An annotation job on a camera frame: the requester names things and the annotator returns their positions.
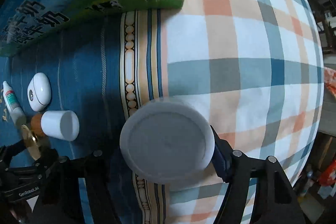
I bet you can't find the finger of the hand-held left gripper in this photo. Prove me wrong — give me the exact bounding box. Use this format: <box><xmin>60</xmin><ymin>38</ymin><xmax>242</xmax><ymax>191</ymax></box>
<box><xmin>0</xmin><ymin>139</ymin><xmax>28</xmax><ymax>165</ymax></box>
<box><xmin>34</xmin><ymin>148</ymin><xmax>59</xmax><ymax>179</ymax></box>

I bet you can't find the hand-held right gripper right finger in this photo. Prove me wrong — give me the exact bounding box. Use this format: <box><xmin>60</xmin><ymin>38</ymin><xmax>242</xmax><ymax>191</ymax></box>
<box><xmin>209</xmin><ymin>125</ymin><xmax>306</xmax><ymax>224</ymax></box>

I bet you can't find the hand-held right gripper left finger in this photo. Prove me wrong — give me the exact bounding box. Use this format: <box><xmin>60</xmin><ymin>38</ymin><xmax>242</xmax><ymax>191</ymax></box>
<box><xmin>32</xmin><ymin>150</ymin><xmax>124</xmax><ymax>224</ymax></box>

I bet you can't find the white round plastic lid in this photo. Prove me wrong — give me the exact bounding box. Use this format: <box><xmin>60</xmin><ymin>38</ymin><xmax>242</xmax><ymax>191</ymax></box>
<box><xmin>119</xmin><ymin>102</ymin><xmax>215</xmax><ymax>185</ymax></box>

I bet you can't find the gold round disc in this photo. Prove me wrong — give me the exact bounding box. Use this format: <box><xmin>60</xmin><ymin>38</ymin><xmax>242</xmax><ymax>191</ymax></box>
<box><xmin>20</xmin><ymin>124</ymin><xmax>51</xmax><ymax>161</ymax></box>

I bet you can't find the orange ball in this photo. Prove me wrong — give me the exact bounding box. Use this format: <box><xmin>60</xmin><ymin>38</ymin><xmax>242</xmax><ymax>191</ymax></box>
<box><xmin>30</xmin><ymin>114</ymin><xmax>45</xmax><ymax>136</ymax></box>

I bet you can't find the white plastic cup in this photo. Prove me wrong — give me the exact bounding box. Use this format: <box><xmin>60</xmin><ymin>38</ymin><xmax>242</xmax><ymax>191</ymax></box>
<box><xmin>41</xmin><ymin>110</ymin><xmax>80</xmax><ymax>141</ymax></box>

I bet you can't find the small white dropper bottle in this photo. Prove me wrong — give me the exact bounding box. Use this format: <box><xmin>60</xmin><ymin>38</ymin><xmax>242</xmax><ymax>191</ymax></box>
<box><xmin>2</xmin><ymin>81</ymin><xmax>27</xmax><ymax>125</ymax></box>

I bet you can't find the white earbud case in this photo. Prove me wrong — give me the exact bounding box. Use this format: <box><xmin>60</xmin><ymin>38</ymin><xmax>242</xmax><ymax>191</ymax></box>
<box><xmin>27</xmin><ymin>72</ymin><xmax>52</xmax><ymax>112</ymax></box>

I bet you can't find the plaid blanket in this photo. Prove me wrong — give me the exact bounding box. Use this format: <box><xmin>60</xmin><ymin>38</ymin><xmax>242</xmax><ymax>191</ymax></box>
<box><xmin>161</xmin><ymin>0</ymin><xmax>325</xmax><ymax>224</ymax></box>

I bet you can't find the blue striped bedsheet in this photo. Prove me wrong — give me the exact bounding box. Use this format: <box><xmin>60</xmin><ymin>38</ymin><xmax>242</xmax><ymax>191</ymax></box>
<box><xmin>0</xmin><ymin>9</ymin><xmax>174</xmax><ymax>224</ymax></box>

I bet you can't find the red plastic bag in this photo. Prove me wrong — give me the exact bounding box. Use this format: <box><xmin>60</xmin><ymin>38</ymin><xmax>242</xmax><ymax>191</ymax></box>
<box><xmin>318</xmin><ymin>161</ymin><xmax>336</xmax><ymax>188</ymax></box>

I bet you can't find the orange cloth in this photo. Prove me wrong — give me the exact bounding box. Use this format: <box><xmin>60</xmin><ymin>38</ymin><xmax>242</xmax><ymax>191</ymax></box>
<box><xmin>324</xmin><ymin>67</ymin><xmax>336</xmax><ymax>98</ymax></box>

